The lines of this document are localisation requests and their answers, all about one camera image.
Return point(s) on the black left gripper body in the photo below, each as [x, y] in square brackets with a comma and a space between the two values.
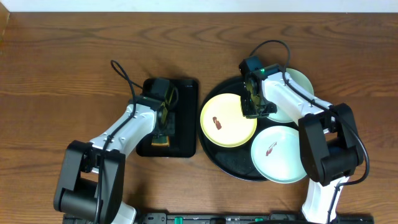
[165, 130]

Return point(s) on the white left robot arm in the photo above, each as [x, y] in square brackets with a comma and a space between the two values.
[91, 180]

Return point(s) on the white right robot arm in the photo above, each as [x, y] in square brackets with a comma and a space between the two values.
[329, 147]

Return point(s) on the light green plate front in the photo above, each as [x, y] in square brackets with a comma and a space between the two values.
[275, 153]

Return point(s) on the black rectangular tray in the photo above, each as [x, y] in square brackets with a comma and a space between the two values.
[183, 142]

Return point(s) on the light green plate rear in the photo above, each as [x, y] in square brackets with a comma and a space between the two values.
[298, 77]

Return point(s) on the green yellow sponge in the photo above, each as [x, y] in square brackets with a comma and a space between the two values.
[160, 141]

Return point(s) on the black round tray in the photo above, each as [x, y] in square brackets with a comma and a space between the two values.
[235, 161]

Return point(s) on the light green plate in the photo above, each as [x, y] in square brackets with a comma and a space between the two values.
[275, 153]
[298, 77]

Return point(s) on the yellow plate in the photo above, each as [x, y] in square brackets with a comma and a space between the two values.
[223, 123]

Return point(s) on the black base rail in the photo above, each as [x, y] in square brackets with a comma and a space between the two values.
[163, 218]

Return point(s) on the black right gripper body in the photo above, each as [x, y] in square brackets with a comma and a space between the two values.
[253, 107]

